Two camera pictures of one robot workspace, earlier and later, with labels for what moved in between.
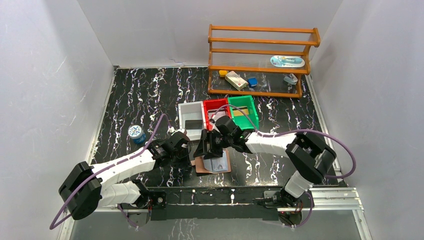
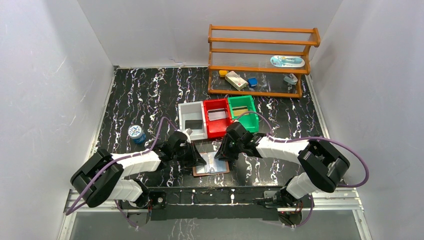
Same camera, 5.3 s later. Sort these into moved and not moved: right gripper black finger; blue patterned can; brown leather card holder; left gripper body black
Moved: right gripper black finger
Not moved: blue patterned can; brown leather card holder; left gripper body black
